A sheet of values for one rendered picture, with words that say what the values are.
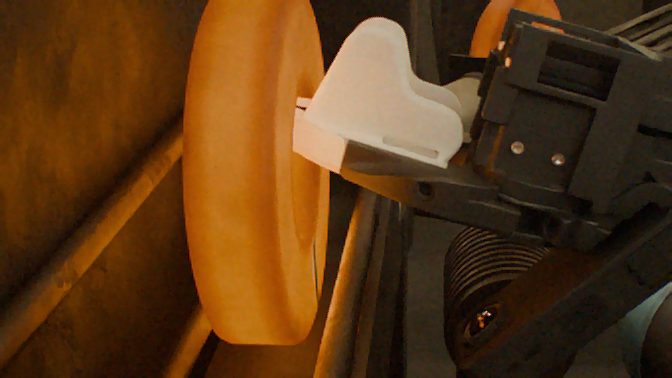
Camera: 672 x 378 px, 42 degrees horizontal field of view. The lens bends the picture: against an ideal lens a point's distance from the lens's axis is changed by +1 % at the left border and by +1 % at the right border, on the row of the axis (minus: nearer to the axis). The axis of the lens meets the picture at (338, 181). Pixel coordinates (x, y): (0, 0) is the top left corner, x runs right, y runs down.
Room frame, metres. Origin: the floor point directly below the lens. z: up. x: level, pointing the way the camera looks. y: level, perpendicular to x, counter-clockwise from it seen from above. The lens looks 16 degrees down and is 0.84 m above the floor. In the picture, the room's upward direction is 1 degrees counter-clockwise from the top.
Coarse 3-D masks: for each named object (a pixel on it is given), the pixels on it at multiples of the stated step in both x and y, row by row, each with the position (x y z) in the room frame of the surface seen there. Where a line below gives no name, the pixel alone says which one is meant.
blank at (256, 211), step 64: (256, 0) 0.34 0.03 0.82; (192, 64) 0.31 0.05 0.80; (256, 64) 0.31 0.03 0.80; (320, 64) 0.42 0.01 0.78; (192, 128) 0.30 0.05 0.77; (256, 128) 0.29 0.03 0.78; (192, 192) 0.29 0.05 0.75; (256, 192) 0.29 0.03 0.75; (320, 192) 0.40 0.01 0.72; (192, 256) 0.29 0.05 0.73; (256, 256) 0.29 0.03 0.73; (320, 256) 0.39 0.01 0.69; (256, 320) 0.30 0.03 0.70
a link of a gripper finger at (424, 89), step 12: (360, 24) 0.38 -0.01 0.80; (372, 24) 0.38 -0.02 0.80; (384, 24) 0.38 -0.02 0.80; (396, 24) 0.38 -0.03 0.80; (396, 36) 0.38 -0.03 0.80; (408, 60) 0.37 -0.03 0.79; (408, 72) 0.37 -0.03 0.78; (420, 84) 0.37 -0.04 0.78; (432, 84) 0.37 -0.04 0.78; (432, 96) 0.37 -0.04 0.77; (444, 96) 0.37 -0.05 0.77; (300, 108) 0.37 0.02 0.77; (456, 108) 0.37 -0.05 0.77
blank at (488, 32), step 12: (492, 0) 0.94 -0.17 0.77; (504, 0) 0.93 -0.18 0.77; (516, 0) 0.92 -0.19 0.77; (528, 0) 0.93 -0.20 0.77; (540, 0) 0.95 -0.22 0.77; (492, 12) 0.92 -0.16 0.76; (504, 12) 0.91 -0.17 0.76; (540, 12) 0.95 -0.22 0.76; (552, 12) 0.97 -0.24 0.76; (480, 24) 0.92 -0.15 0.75; (492, 24) 0.91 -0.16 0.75; (504, 24) 0.90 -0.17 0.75; (540, 24) 0.96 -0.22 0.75; (480, 36) 0.91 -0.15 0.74; (492, 36) 0.90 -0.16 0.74; (480, 48) 0.90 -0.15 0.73; (492, 48) 0.89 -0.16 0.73
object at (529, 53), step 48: (528, 48) 0.32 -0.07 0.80; (576, 48) 0.32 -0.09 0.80; (624, 48) 0.36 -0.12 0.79; (480, 96) 0.37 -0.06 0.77; (528, 96) 0.32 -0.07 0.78; (576, 96) 0.32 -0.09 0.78; (624, 96) 0.31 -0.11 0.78; (480, 144) 0.33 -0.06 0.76; (528, 144) 0.32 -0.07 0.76; (576, 144) 0.32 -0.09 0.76; (624, 144) 0.31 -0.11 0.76; (528, 192) 0.32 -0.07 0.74; (576, 192) 0.32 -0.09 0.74; (624, 192) 0.33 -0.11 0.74; (528, 240) 0.32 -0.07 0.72; (576, 240) 0.32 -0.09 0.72
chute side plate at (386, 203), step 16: (384, 208) 0.43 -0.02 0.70; (400, 208) 0.55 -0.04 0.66; (384, 224) 0.41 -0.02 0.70; (400, 224) 0.55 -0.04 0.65; (384, 240) 0.39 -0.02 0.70; (400, 240) 0.55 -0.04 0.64; (384, 256) 0.38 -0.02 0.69; (400, 256) 0.56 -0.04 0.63; (368, 272) 0.36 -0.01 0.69; (384, 272) 0.38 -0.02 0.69; (368, 288) 0.35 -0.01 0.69; (384, 288) 0.38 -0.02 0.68; (368, 304) 0.33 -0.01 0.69; (384, 304) 0.38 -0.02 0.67; (368, 320) 0.32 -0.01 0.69; (384, 320) 0.38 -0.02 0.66; (368, 336) 0.31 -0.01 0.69; (384, 336) 0.38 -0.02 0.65; (368, 352) 0.30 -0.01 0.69; (384, 352) 0.38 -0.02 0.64; (352, 368) 0.29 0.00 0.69; (368, 368) 0.29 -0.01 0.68; (384, 368) 0.38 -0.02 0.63
